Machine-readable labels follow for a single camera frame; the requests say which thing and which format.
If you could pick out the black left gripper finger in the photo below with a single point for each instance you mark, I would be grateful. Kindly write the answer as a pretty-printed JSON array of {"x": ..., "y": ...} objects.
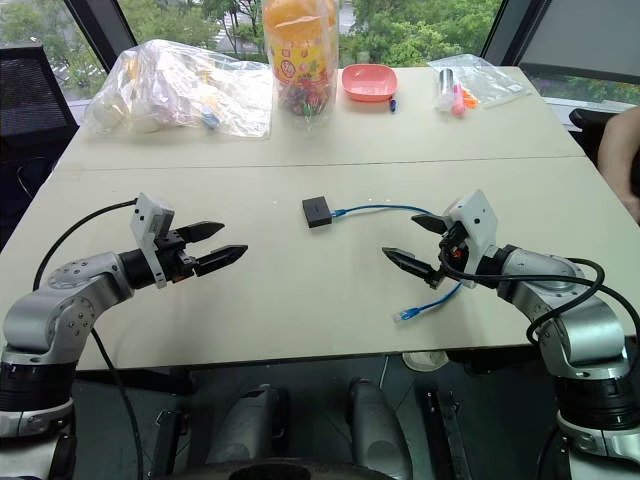
[
  {"x": 202, "y": 231},
  {"x": 222, "y": 257}
]

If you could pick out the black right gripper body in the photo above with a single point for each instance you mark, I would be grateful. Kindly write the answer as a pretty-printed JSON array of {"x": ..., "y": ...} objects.
[{"x": 456, "y": 247}]

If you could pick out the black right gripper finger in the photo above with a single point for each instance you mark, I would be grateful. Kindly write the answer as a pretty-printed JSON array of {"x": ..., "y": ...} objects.
[
  {"x": 410, "y": 262},
  {"x": 429, "y": 222}
]

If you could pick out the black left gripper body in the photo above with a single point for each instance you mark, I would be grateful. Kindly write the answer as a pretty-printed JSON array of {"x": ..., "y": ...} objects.
[{"x": 172, "y": 260}]

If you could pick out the person's bare forearm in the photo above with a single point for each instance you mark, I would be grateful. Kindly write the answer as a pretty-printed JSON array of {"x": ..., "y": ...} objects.
[{"x": 617, "y": 160}]

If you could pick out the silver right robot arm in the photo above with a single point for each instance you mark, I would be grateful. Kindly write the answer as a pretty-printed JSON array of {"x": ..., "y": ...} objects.
[{"x": 575, "y": 310}]

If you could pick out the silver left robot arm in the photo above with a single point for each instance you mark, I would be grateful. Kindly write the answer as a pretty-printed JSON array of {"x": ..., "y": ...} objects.
[{"x": 60, "y": 310}]

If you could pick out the small black adapter box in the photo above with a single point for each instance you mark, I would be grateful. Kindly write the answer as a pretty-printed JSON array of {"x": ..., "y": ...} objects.
[{"x": 316, "y": 212}]

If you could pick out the white cup under table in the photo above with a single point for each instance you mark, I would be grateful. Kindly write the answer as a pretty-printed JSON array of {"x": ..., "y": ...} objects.
[{"x": 425, "y": 361}]

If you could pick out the small blue pen cap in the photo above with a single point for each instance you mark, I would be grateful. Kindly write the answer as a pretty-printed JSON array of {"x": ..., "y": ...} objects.
[{"x": 393, "y": 105}]

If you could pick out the pink marker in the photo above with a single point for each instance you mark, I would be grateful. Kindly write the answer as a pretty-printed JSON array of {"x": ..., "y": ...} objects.
[{"x": 458, "y": 102}]

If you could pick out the orange small pieces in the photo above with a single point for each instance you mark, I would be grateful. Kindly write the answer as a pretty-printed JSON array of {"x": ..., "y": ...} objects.
[{"x": 470, "y": 100}]

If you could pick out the clear silver tube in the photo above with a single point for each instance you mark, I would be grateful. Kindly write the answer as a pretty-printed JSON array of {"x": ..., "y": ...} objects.
[{"x": 444, "y": 87}]

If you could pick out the clear bag of white items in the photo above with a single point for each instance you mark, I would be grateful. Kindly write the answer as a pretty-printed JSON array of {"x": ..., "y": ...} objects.
[{"x": 170, "y": 95}]

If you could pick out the pink plastic bowl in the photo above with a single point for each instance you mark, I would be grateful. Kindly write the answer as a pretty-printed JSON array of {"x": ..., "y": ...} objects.
[{"x": 369, "y": 82}]

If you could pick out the clear zip bag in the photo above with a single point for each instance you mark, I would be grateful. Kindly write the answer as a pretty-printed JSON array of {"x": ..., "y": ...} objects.
[{"x": 492, "y": 80}]

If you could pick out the grey rounded robot leg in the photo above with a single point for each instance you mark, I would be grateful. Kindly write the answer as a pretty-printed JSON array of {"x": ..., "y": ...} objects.
[
  {"x": 375, "y": 430},
  {"x": 247, "y": 425}
]

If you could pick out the black chair armrest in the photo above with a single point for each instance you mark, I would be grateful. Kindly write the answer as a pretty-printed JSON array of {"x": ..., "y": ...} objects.
[{"x": 585, "y": 130}]

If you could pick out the dark window pillar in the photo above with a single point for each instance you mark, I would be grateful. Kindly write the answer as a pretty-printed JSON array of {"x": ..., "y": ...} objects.
[
  {"x": 100, "y": 30},
  {"x": 500, "y": 30}
]

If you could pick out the black mesh office chair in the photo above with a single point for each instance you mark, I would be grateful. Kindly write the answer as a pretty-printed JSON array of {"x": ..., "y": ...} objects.
[{"x": 30, "y": 95}]

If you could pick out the dark rounded robot waist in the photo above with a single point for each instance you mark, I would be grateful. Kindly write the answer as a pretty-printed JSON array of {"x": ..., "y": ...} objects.
[{"x": 290, "y": 471}]

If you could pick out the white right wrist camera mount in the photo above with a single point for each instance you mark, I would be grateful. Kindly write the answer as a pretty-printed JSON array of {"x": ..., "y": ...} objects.
[{"x": 480, "y": 220}]

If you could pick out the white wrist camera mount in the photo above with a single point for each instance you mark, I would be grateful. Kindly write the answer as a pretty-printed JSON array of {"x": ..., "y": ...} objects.
[
  {"x": 145, "y": 220},
  {"x": 480, "y": 220}
]

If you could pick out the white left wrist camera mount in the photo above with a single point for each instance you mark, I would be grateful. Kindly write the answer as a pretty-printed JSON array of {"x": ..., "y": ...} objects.
[{"x": 145, "y": 220}]

